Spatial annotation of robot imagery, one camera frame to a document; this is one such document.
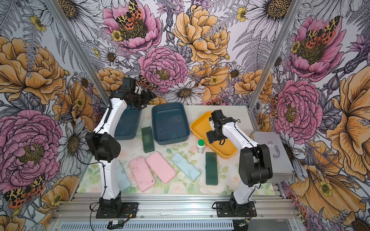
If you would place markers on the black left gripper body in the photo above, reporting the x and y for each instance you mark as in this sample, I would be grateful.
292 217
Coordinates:
136 97

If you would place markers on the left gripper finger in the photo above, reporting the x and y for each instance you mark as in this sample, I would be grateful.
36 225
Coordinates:
141 104
147 95

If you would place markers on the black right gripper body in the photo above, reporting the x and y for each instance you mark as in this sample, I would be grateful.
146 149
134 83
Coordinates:
214 135

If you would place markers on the dark teal tray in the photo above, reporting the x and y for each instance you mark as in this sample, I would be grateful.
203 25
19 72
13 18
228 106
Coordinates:
170 123
128 124

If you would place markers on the dark green case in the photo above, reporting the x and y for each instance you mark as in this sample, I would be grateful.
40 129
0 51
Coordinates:
147 139
211 169

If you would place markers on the light blue case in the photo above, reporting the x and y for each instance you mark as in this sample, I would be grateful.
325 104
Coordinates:
185 166
123 181

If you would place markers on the pink pencil case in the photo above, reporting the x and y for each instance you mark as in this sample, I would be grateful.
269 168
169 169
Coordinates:
161 167
142 173

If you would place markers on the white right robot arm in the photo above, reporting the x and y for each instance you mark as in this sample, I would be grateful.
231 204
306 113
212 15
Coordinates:
255 166

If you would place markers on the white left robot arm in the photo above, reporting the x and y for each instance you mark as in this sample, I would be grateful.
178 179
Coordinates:
106 149

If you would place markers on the white bottle green cap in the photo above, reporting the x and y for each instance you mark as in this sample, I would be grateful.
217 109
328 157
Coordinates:
200 146

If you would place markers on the silver metal case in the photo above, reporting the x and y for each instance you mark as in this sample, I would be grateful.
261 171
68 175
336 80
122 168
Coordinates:
281 165

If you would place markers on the small circuit board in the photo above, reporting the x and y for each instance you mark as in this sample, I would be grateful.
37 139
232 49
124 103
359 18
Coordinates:
116 224

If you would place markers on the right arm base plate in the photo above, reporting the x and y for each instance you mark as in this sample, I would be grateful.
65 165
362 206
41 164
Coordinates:
226 209

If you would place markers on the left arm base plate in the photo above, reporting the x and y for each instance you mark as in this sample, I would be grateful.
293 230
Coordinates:
123 210

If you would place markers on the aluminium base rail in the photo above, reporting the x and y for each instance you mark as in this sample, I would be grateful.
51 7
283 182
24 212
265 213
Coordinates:
165 212

